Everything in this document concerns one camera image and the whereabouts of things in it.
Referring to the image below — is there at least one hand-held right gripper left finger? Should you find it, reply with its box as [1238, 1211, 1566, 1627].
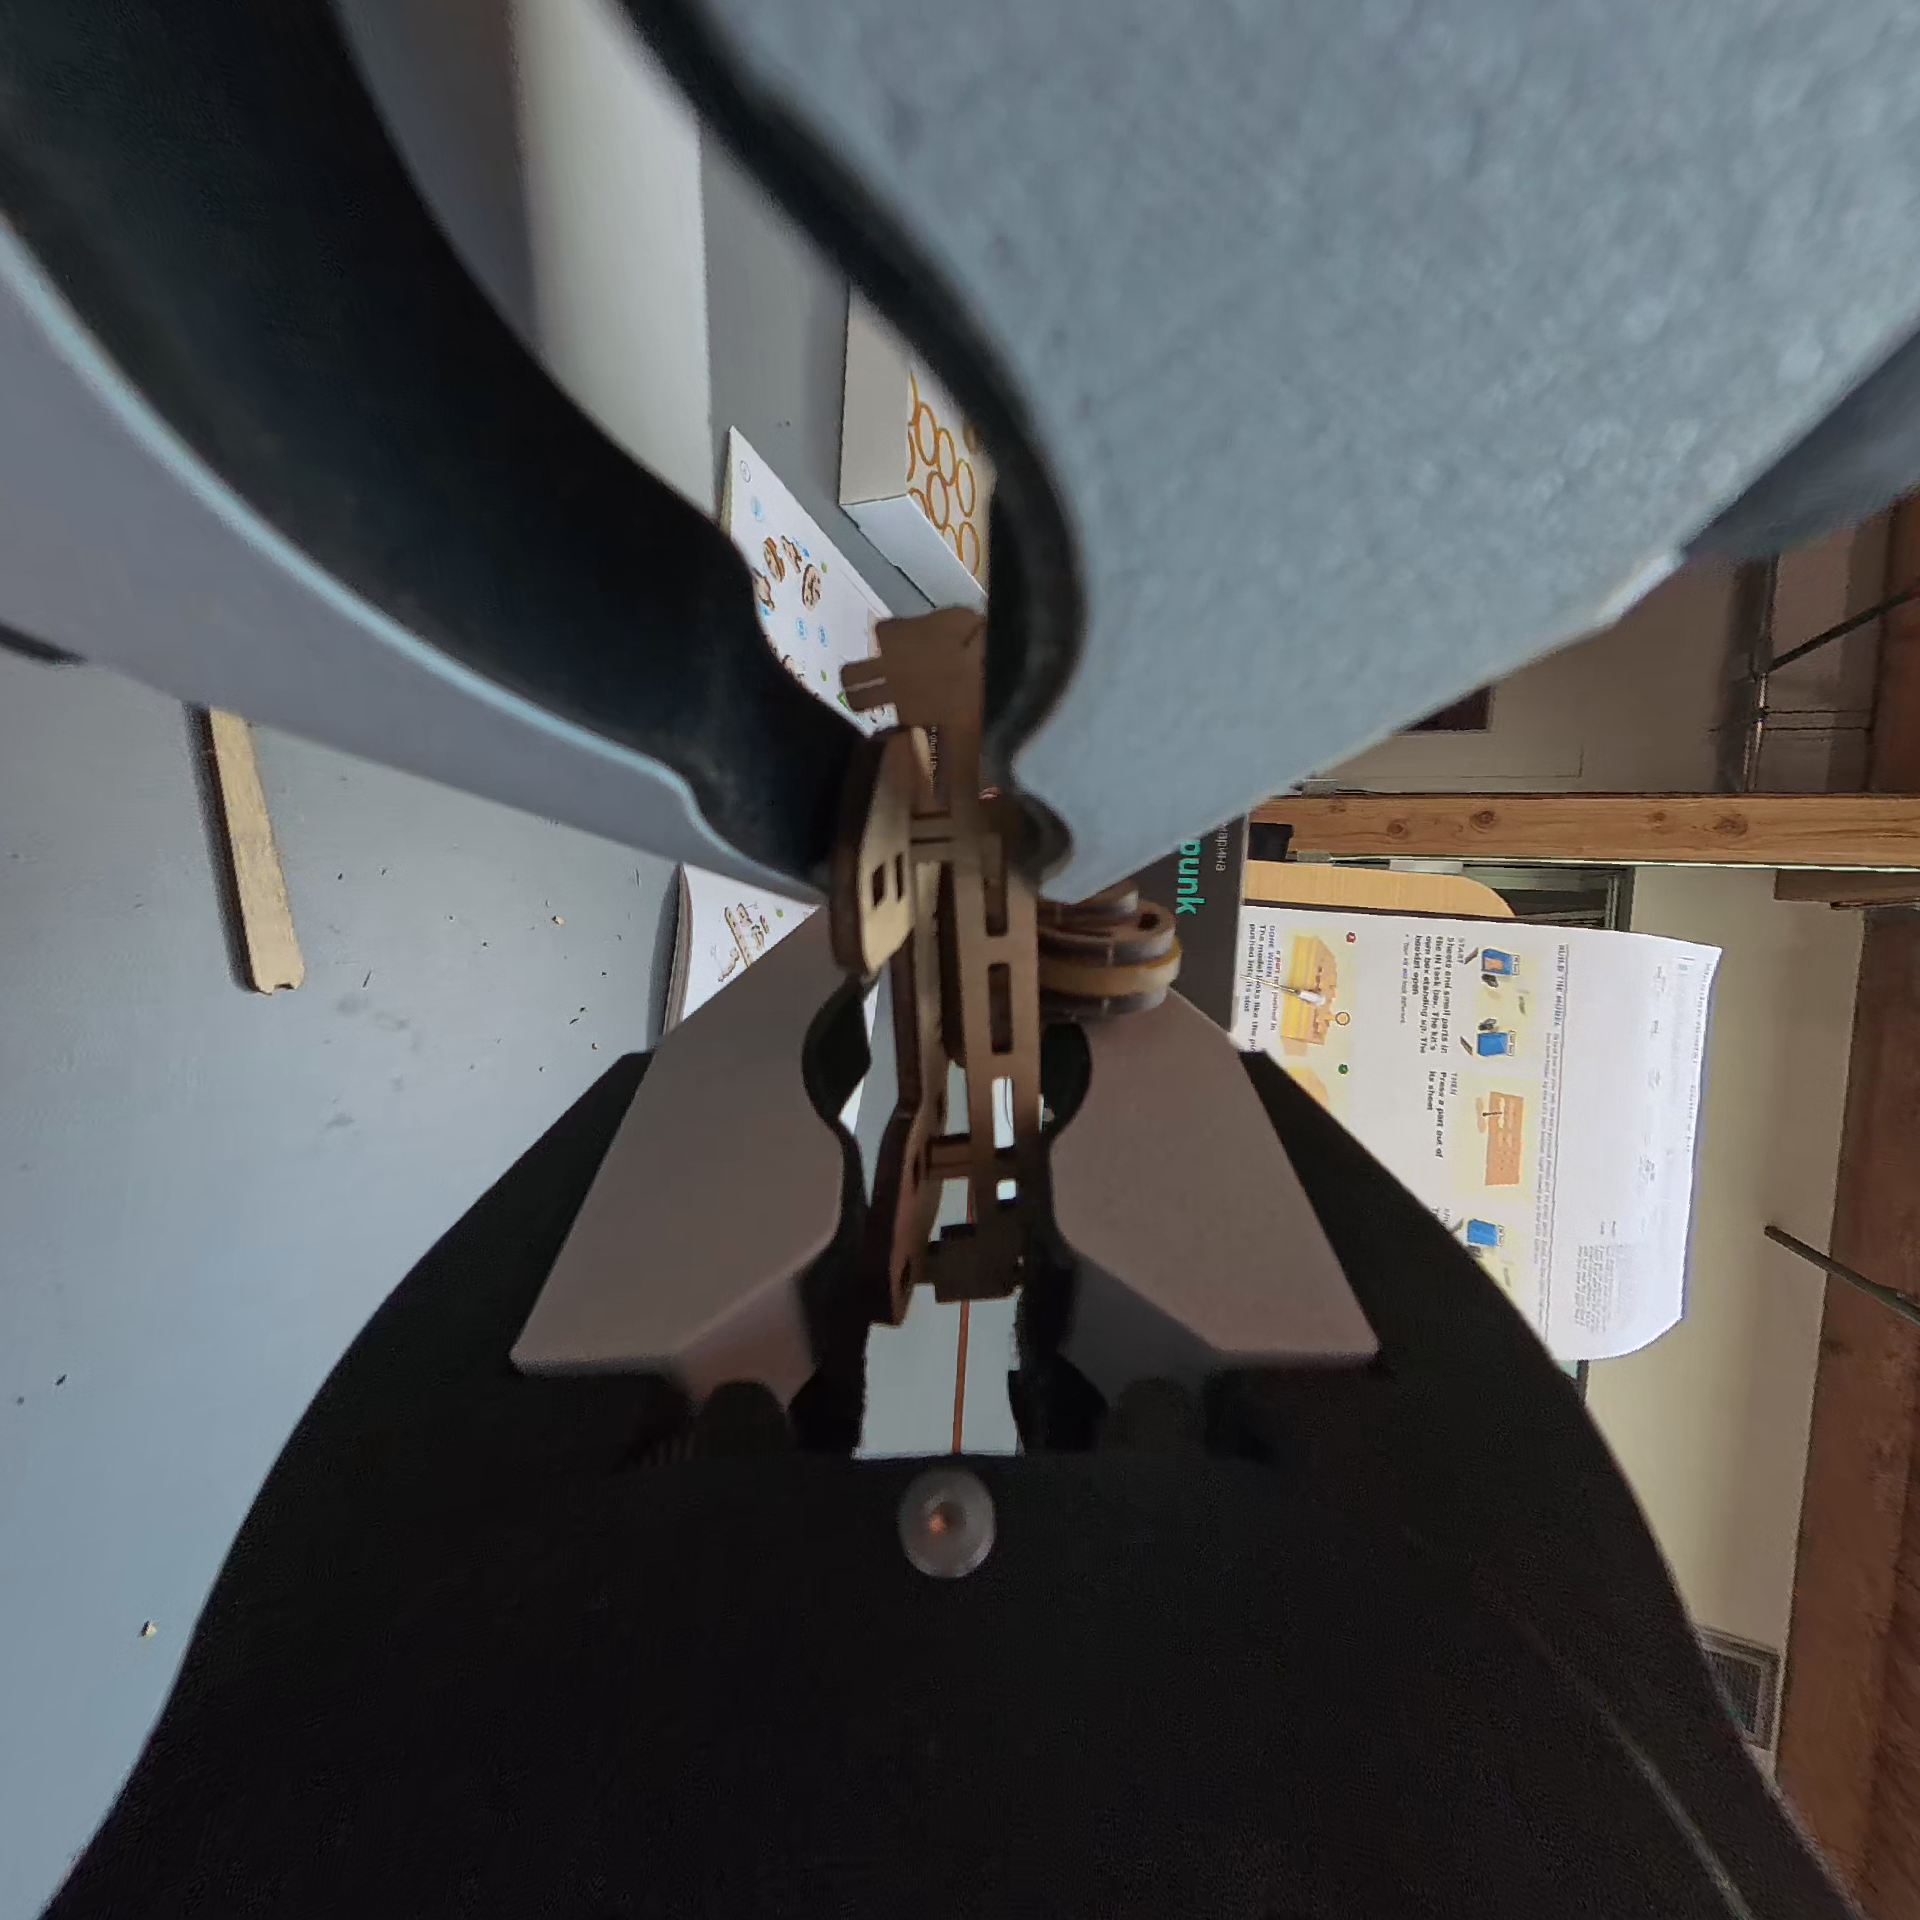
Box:
[510, 950, 886, 1453]

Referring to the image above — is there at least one wooden model part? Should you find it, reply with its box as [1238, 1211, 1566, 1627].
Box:
[825, 608, 1187, 1327]

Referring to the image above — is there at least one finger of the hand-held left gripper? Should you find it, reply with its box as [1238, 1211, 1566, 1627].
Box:
[632, 0, 1920, 906]
[0, 0, 860, 906]

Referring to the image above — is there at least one flat wooden stick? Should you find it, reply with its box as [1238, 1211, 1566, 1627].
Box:
[202, 703, 307, 997]

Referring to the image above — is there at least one black model kit box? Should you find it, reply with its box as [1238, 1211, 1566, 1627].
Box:
[1155, 816, 1250, 1037]

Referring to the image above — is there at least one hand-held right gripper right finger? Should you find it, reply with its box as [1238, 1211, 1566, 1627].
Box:
[1018, 989, 1382, 1453]

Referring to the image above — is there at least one pale box with ring print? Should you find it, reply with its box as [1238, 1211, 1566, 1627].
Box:
[836, 285, 995, 618]

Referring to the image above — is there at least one printed instruction sheet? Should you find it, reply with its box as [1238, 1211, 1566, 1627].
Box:
[1230, 901, 1723, 1365]

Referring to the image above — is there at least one knotty wooden beam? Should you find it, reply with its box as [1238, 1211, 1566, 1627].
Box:
[1252, 790, 1920, 876]

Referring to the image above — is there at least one wooden document board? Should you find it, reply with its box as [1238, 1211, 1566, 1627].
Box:
[1245, 858, 1517, 920]

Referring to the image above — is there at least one illustrated instruction booklet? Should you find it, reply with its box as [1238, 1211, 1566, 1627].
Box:
[667, 427, 904, 1037]

